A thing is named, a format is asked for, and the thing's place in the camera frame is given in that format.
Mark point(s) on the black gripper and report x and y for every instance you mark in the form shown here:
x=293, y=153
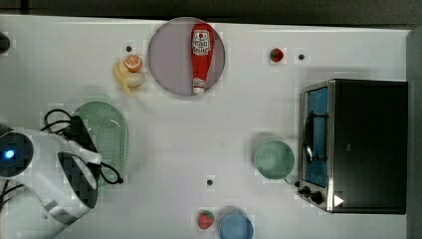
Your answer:
x=78, y=133

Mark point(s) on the green plastic strainer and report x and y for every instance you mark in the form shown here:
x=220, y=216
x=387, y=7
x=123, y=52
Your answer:
x=108, y=129

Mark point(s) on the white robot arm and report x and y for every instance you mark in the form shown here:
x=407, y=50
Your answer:
x=59, y=175

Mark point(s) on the orange half toy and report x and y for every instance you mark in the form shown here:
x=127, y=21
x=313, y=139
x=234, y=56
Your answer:
x=133, y=63

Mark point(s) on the black cylinder cup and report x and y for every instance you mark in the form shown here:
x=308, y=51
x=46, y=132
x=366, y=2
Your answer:
x=4, y=43

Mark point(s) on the red ketchup bottle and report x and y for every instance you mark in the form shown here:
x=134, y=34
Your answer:
x=202, y=48

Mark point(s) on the blue cup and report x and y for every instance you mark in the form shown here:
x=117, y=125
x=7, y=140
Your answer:
x=236, y=226

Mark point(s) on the green cup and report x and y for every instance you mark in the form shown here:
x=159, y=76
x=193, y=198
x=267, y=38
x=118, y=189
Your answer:
x=275, y=160

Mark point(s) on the small red strawberry toy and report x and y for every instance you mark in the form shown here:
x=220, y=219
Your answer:
x=276, y=55

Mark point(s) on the black toaster oven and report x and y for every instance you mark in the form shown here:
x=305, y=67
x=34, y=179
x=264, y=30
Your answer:
x=354, y=146

